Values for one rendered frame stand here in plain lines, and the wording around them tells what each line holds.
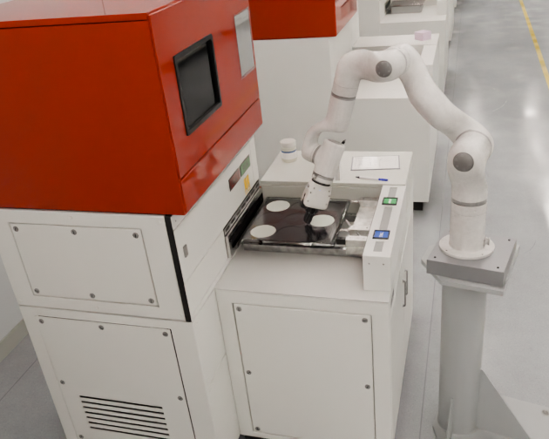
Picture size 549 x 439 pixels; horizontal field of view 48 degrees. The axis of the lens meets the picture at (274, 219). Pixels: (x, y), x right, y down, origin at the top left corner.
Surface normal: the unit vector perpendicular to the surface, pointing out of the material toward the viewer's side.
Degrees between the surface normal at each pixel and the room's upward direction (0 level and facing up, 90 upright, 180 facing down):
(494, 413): 90
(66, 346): 90
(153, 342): 90
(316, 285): 0
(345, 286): 0
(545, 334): 0
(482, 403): 90
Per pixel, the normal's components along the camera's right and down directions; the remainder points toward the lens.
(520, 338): -0.10, -0.88
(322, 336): -0.27, 0.48
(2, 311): 0.96, 0.04
